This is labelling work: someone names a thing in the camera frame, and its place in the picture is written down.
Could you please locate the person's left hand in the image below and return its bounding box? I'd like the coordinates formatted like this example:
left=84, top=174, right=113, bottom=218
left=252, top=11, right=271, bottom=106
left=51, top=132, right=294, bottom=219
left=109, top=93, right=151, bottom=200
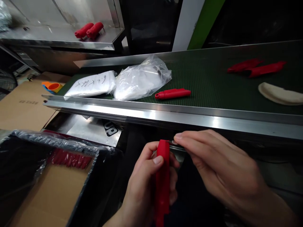
left=115, top=141, right=181, bottom=227

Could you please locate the person's right hand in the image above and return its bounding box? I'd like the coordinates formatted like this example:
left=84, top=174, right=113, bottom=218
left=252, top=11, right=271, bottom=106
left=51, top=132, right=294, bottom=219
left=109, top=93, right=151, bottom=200
left=174, top=129, right=273, bottom=214

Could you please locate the red plastic handle piece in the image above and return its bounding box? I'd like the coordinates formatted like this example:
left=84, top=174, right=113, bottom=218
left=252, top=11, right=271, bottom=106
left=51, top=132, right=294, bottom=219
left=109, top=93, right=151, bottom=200
left=154, top=139, right=171, bottom=227

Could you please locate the pile of red plastic parts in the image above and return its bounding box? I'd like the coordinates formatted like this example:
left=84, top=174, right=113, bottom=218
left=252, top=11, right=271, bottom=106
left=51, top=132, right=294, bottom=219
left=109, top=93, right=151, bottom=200
left=47, top=148, right=93, bottom=169

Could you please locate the green conveyor belt machine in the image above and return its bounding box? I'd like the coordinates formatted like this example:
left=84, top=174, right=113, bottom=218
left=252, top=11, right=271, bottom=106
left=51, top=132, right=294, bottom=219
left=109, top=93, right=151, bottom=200
left=41, top=39, right=303, bottom=140

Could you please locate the cardboard box with plastic liner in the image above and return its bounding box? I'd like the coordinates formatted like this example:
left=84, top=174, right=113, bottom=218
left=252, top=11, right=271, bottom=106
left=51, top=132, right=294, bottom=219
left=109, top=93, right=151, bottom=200
left=0, top=129, right=123, bottom=227

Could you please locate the cream oval pad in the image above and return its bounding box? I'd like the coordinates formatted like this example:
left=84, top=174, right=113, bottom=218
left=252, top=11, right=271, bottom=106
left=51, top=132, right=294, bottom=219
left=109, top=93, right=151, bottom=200
left=258, top=82, right=303, bottom=106

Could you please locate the clear bag of white parts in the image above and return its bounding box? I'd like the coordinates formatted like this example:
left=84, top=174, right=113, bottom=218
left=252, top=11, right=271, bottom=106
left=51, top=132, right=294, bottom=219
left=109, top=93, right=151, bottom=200
left=113, top=54, right=172, bottom=101

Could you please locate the white bag with handwriting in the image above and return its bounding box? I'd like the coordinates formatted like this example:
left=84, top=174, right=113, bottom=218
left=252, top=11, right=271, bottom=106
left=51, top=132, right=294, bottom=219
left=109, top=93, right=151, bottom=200
left=63, top=70, right=117, bottom=101

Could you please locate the orange and blue tape dispenser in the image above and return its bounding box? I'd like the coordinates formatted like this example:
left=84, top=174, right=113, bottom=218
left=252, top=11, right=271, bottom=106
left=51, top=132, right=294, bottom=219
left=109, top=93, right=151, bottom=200
left=41, top=81, right=63, bottom=95

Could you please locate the flat brown cardboard box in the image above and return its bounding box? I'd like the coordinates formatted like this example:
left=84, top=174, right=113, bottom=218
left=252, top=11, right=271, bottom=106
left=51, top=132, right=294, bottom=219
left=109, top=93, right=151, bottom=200
left=0, top=72, right=71, bottom=132

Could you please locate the green and white machine panel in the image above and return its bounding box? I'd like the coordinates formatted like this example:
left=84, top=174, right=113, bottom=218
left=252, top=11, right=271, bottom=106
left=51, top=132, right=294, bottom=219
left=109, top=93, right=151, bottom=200
left=171, top=0, right=225, bottom=52

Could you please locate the stainless steel table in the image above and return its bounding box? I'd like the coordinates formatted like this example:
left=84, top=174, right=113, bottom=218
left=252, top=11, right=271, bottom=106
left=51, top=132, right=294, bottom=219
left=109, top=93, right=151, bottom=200
left=0, top=0, right=127, bottom=50

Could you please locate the red plastic handle with cap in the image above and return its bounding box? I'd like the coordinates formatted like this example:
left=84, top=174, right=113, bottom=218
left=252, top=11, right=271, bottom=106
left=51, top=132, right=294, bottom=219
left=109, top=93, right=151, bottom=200
left=155, top=88, right=192, bottom=100

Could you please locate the red plastic handle shell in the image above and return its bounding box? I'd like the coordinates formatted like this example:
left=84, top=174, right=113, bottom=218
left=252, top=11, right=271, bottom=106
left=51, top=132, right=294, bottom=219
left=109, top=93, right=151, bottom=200
left=245, top=61, right=287, bottom=78
left=227, top=58, right=264, bottom=73

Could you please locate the red plastic handle on steel table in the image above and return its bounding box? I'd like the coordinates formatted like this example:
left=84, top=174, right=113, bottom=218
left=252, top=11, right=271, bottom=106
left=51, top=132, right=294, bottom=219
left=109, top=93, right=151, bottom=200
left=74, top=22, right=95, bottom=40
left=86, top=22, right=105, bottom=40

